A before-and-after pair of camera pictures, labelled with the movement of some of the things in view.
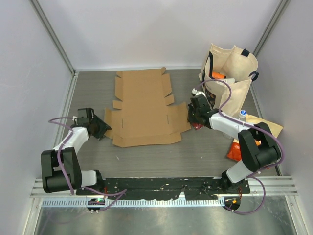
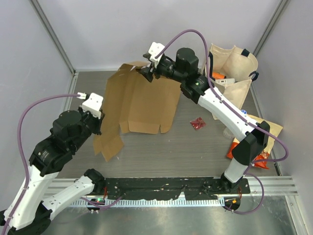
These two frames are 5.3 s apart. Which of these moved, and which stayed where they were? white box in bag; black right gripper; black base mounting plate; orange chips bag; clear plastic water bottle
Moved: black right gripper
Stayed: orange chips bag; white box in bag; black base mounting plate; clear plastic water bottle
